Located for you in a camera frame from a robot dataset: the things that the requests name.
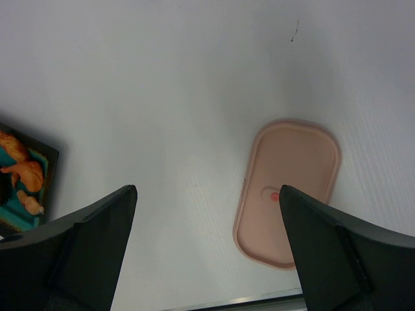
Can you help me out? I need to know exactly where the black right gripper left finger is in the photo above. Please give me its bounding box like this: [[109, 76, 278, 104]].
[[1, 185, 137, 310]]

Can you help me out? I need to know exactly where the pink lunch box lid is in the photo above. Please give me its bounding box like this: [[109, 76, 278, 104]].
[[233, 119, 342, 270]]

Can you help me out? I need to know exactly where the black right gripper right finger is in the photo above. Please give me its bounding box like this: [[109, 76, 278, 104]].
[[279, 185, 414, 310]]

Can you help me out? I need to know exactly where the aluminium mounting rail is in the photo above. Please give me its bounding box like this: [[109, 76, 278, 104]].
[[170, 288, 307, 310]]

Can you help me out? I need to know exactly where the black teal square plate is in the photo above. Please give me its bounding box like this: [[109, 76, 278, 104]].
[[1, 123, 59, 238]]

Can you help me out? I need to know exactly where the brown meat patty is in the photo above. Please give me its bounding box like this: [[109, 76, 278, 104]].
[[0, 173, 12, 205]]

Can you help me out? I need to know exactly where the orange fried chicken piece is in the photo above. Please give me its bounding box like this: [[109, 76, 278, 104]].
[[1, 131, 44, 192]]

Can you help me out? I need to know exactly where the orange fried shrimp piece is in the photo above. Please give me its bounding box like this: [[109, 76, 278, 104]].
[[17, 190, 44, 216]]

